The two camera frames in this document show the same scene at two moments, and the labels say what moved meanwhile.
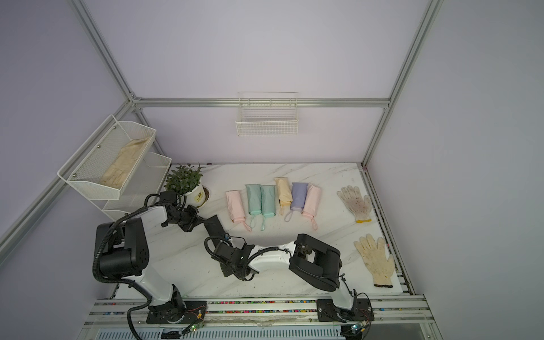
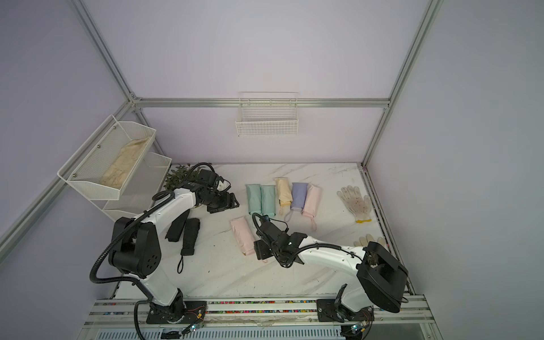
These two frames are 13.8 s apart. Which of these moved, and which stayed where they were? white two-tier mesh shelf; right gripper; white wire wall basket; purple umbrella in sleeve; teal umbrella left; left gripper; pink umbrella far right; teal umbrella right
Moved: right gripper; left gripper
Stayed: teal umbrella right; teal umbrella left; pink umbrella far right; purple umbrella in sleeve; white two-tier mesh shelf; white wire wall basket
